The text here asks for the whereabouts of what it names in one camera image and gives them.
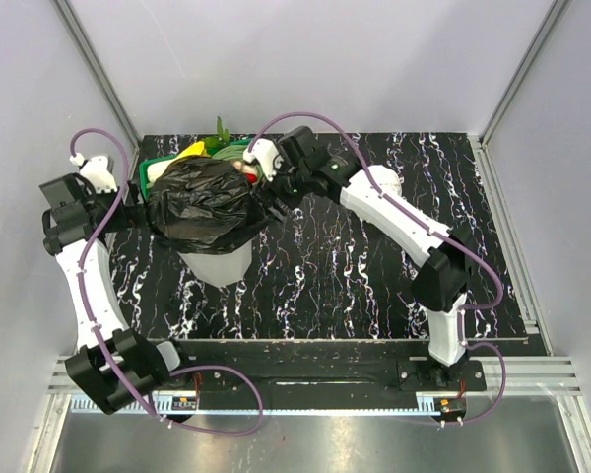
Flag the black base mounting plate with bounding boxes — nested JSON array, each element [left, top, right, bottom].
[[179, 339, 487, 393]]

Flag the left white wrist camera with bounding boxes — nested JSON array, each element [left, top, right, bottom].
[[69, 153, 118, 194]]

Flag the white slotted cable duct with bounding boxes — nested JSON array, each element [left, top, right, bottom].
[[70, 392, 442, 417]]

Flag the purple cable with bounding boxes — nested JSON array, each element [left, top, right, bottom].
[[69, 128, 265, 436], [248, 111, 509, 426]]

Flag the green coiled bean bundle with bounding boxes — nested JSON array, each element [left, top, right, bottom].
[[212, 142, 249, 163]]

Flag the right aluminium frame post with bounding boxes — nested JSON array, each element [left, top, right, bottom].
[[477, 0, 570, 147]]

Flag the black trash bag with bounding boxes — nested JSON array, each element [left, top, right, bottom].
[[146, 157, 273, 255]]

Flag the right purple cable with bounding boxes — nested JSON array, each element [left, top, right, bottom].
[[248, 111, 509, 426]]

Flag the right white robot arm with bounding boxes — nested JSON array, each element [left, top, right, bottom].
[[268, 126, 475, 390]]

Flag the red toy radish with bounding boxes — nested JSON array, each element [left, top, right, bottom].
[[241, 165, 258, 184]]

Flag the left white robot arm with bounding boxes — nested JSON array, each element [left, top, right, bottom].
[[40, 171, 194, 414]]

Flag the white translucent trash bin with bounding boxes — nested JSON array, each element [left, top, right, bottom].
[[179, 241, 252, 288]]

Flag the green leafy toy plant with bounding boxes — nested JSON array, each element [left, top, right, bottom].
[[204, 116, 230, 153]]

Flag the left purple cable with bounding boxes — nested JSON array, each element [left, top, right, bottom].
[[69, 128, 265, 436]]

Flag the aluminium frame post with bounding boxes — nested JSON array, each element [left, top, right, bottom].
[[477, 0, 570, 147], [50, 0, 141, 149]]

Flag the left aluminium frame post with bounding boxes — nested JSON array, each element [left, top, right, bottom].
[[50, 0, 141, 149]]

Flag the aluminium front rail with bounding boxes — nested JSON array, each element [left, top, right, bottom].
[[48, 355, 583, 395]]

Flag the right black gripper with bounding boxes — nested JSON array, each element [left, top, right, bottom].
[[250, 152, 310, 226]]

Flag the green plastic basket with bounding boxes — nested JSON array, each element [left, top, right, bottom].
[[139, 139, 251, 199]]

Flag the yellow toy vegetable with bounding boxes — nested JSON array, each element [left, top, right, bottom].
[[177, 141, 210, 159]]

